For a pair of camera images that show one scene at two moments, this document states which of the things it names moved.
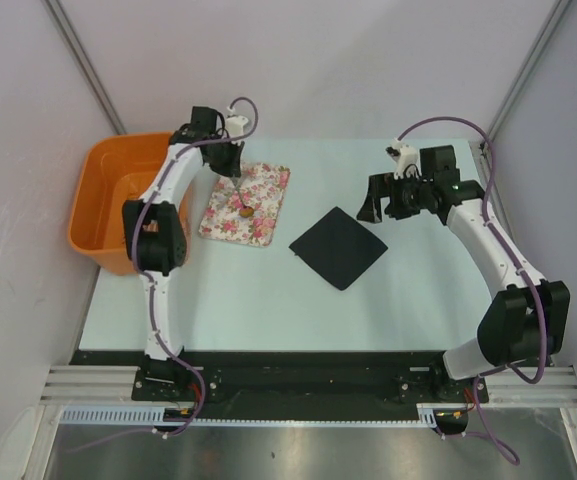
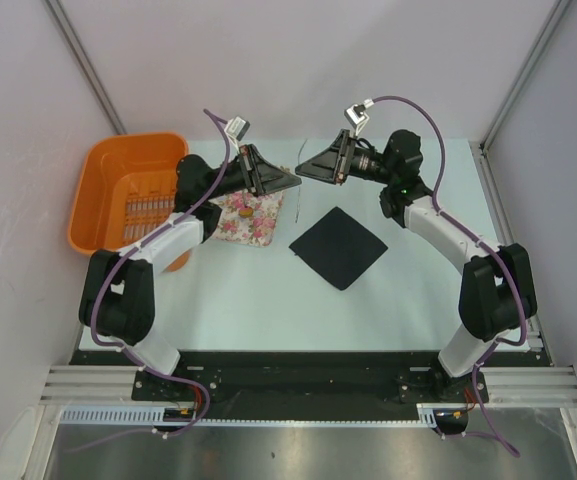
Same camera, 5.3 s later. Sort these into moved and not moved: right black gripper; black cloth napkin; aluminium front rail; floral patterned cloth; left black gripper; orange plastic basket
Moved: left black gripper; right black gripper
Not moved: aluminium front rail; black cloth napkin; floral patterned cloth; orange plastic basket
